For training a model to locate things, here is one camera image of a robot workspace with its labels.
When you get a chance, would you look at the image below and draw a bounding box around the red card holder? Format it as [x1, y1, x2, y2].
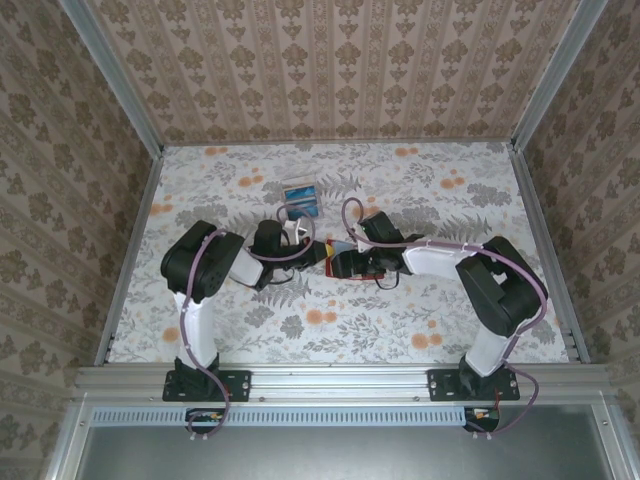
[323, 238, 387, 282]

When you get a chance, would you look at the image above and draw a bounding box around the clear plastic card case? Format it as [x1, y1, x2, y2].
[277, 174, 325, 220]

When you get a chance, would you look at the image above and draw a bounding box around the floral patterned table cover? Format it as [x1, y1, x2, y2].
[107, 142, 571, 366]

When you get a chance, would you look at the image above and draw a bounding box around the grey metal panel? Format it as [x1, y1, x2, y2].
[47, 403, 640, 480]

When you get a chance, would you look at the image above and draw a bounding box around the thin black right gripper cable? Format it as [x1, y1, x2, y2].
[374, 269, 402, 292]

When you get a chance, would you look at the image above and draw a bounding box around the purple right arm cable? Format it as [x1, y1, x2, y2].
[341, 197, 549, 441]

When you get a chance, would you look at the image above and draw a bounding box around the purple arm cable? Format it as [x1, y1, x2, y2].
[341, 197, 549, 441]
[178, 202, 315, 444]

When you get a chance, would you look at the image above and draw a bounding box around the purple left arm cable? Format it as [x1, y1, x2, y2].
[178, 202, 315, 444]

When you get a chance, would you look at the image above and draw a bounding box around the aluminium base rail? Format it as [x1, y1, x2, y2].
[73, 363, 612, 407]

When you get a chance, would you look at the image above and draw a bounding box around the grey slotted cable duct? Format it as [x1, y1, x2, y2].
[92, 405, 502, 427]

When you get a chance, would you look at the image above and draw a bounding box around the aluminium side rail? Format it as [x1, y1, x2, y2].
[94, 148, 166, 367]
[508, 143, 592, 366]

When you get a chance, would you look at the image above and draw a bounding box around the aluminium corner post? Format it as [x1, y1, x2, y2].
[509, 0, 612, 151]
[58, 0, 166, 154]

